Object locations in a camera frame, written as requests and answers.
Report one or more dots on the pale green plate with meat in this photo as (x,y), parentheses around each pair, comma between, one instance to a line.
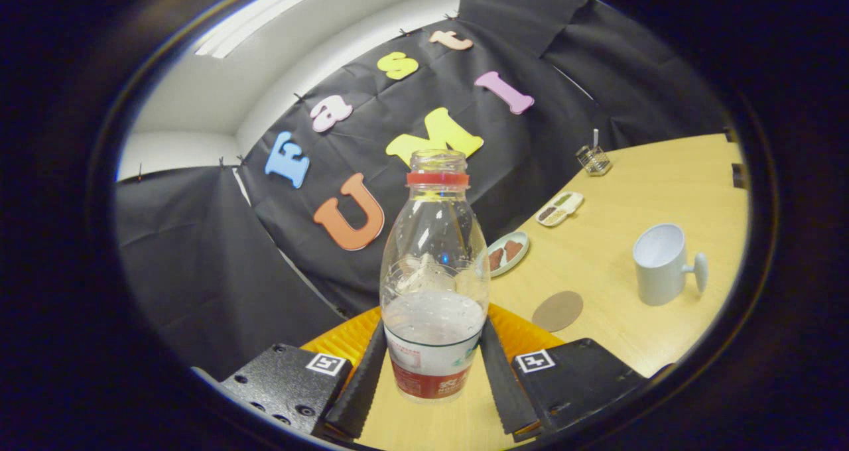
(517,245)

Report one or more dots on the pale grey cup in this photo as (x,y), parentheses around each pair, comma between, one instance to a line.
(656,272)

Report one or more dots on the round brown coaster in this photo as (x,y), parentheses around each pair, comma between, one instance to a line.
(557,311)

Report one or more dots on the white divided snack dish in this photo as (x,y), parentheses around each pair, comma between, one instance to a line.
(560,209)

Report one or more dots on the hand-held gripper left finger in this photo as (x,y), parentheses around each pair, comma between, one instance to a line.
(361,391)

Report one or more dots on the wooden table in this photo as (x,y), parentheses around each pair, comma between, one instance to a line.
(637,186)

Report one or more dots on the long ceiling light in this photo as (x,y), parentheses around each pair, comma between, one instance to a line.
(265,14)

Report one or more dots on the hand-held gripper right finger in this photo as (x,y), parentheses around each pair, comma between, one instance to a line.
(507,391)

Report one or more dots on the clear plastic bottle red label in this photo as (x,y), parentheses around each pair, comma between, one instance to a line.
(434,345)

